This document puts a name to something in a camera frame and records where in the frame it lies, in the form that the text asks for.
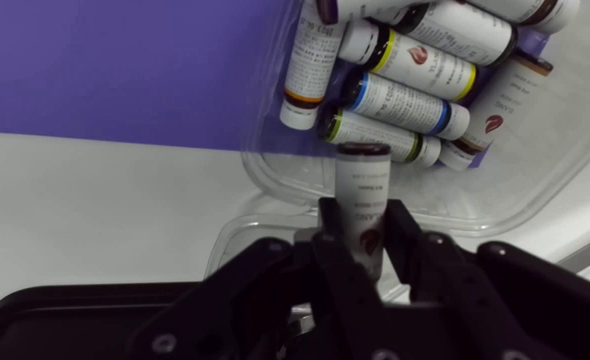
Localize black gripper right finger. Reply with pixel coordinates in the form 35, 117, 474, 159
378, 198, 590, 360

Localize white bottle purple cap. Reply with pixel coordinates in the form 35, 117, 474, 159
313, 0, 441, 28

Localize purple mat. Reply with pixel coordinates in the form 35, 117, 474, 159
0, 0, 556, 170

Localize white bottle orange band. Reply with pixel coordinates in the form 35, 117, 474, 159
277, 0, 349, 133

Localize white bottle dark red band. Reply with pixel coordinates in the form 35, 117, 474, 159
469, 0, 583, 38

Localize small white dark-capped bottle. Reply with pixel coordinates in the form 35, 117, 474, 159
334, 140, 393, 281

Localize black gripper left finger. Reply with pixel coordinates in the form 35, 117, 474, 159
125, 195, 384, 360

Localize white bottle yellow bands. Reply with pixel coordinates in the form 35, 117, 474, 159
338, 17, 483, 103

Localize white bottle black bands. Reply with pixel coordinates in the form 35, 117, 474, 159
390, 0, 520, 67

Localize white bottle blue bands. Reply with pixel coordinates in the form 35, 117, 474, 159
342, 70, 474, 141

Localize white bottle brown bands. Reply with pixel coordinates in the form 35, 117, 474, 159
438, 50, 556, 173

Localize white bottle green bands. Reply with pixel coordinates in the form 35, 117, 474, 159
323, 107, 443, 170

